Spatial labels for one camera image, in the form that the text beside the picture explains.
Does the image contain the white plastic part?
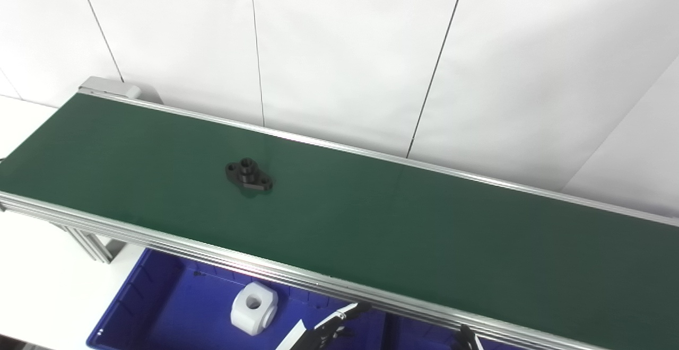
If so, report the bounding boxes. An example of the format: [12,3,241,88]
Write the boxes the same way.
[230,281,279,336]

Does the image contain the green conveyor belt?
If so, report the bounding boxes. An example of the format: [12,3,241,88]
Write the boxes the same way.
[0,87,679,350]
[0,94,679,350]

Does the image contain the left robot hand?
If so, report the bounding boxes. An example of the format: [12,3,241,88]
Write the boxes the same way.
[276,301,373,350]

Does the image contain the grey conveyor end housing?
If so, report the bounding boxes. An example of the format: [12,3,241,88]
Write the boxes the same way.
[79,76,163,106]

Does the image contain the blue plastic bin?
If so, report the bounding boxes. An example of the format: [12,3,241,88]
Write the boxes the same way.
[382,313,536,350]
[86,247,388,350]

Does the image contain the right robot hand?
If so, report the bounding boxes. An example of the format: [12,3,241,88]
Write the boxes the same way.
[454,324,486,350]

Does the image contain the black flanged part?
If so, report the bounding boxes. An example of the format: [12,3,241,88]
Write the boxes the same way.
[225,157,274,194]

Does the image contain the aluminium conveyor leg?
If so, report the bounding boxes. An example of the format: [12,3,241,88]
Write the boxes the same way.
[53,223,126,265]

